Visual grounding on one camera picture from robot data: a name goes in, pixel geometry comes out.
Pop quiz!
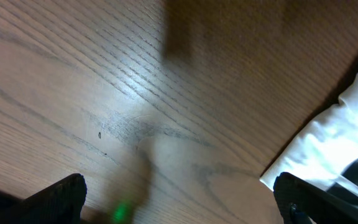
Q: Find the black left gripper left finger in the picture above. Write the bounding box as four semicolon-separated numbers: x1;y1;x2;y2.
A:
0;174;87;224

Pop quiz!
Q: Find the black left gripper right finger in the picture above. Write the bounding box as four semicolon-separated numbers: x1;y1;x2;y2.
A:
273;172;358;224

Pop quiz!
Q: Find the white t-shirt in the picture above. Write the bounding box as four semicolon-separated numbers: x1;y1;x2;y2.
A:
260;73;358;197

